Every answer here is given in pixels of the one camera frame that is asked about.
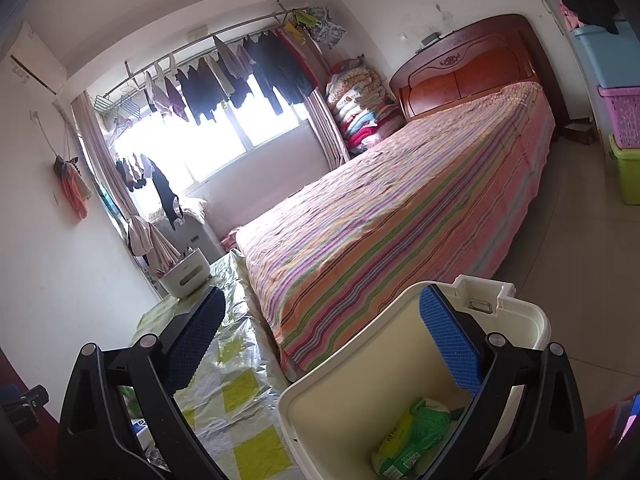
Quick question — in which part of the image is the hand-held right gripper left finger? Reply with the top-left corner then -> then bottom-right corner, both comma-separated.
57,286 -> 228,480

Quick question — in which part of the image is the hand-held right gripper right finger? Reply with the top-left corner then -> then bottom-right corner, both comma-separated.
419,284 -> 587,480

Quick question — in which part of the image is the white plastic bin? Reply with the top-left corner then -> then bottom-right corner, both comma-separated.
277,274 -> 551,480

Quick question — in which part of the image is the dark red door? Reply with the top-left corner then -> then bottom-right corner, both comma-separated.
0,345 -> 61,436

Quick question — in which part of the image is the checked plastic tablecloth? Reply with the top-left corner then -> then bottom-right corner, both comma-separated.
130,250 -> 301,480

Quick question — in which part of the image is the white utensil holder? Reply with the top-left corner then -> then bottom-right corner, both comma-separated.
157,247 -> 213,301

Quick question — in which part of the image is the green snack packet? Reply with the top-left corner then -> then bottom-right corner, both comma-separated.
371,396 -> 473,478

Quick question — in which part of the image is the grey appliance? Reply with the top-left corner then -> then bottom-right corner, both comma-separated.
150,220 -> 216,266

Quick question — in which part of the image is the bed with striped sheet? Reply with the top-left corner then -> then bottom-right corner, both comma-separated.
235,80 -> 557,376

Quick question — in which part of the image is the rack of hanging socks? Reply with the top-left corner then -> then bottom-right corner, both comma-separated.
115,154 -> 183,231

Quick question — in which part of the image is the beige curtain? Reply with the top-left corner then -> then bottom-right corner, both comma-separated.
305,87 -> 351,163
72,92 -> 141,221

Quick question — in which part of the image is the window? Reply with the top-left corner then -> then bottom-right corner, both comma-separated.
107,75 -> 321,196

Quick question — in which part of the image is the green storage box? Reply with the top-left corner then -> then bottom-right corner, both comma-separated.
607,134 -> 640,206

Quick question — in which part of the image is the stack of folded quilts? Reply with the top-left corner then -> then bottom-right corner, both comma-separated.
326,57 -> 401,156

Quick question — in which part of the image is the wooden bed headboard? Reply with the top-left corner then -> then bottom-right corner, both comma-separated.
389,14 -> 568,133

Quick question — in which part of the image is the pink plastic basket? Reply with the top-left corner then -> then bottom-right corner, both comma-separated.
597,85 -> 640,148

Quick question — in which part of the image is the row of hanging clothes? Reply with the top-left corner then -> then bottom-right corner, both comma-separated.
142,7 -> 346,126

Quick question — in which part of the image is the metal clothes rod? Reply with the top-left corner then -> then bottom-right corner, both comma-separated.
92,7 -> 301,98

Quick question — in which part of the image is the white air conditioner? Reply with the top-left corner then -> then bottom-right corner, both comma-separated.
7,22 -> 68,96

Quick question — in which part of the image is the blue storage box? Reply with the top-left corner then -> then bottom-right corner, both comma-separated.
570,20 -> 640,88

